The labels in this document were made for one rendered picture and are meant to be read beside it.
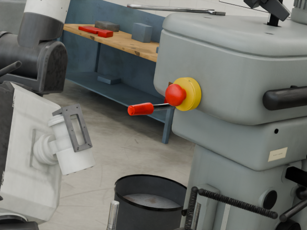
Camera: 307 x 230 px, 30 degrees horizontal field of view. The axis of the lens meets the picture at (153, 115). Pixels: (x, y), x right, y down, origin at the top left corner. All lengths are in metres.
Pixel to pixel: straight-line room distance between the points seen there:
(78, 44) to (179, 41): 7.47
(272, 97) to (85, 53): 7.46
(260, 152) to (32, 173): 0.44
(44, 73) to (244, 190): 0.47
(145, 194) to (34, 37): 2.53
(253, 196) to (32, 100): 0.48
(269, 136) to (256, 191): 0.15
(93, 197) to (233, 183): 3.59
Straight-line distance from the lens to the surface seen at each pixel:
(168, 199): 3.66
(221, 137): 1.13
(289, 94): 1.00
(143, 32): 7.01
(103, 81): 7.49
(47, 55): 1.21
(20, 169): 1.12
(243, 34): 0.98
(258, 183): 1.17
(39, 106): 1.19
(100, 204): 4.62
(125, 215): 3.32
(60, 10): 1.26
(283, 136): 1.11
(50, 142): 1.12
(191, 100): 1.01
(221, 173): 1.19
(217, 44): 1.00
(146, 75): 7.44
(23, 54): 1.24
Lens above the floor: 2.00
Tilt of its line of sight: 16 degrees down
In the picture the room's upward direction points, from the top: 9 degrees clockwise
